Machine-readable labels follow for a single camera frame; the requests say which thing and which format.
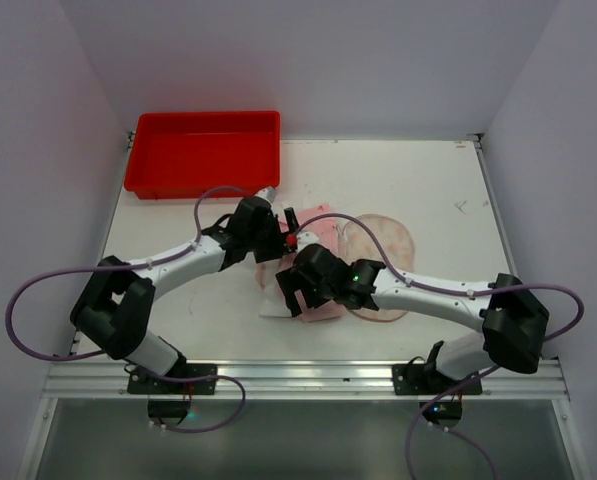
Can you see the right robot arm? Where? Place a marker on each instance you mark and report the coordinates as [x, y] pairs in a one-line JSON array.
[[506, 322]]

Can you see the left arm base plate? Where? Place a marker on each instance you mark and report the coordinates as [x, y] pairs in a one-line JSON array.
[[182, 379]]

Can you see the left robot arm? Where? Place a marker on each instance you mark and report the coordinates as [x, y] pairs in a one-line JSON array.
[[114, 309]]

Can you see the aluminium front rail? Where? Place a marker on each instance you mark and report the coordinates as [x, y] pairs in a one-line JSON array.
[[303, 380]]

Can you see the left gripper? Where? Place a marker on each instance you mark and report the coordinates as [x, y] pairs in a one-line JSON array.
[[276, 240]]

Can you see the red plastic bin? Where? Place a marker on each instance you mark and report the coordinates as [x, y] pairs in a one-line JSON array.
[[180, 155]]

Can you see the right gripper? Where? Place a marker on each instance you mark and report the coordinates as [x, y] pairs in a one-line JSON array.
[[294, 288]]

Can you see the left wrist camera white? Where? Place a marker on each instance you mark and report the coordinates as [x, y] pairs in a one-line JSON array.
[[268, 194]]

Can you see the white bra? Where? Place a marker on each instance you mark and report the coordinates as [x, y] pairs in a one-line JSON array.
[[261, 276]]

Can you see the pink bra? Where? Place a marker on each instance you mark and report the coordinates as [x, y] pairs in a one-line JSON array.
[[274, 305]]

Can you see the floral mesh laundry bag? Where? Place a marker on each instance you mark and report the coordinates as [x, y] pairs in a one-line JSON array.
[[355, 244]]

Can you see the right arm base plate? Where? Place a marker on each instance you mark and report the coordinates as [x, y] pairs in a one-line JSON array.
[[416, 379]]

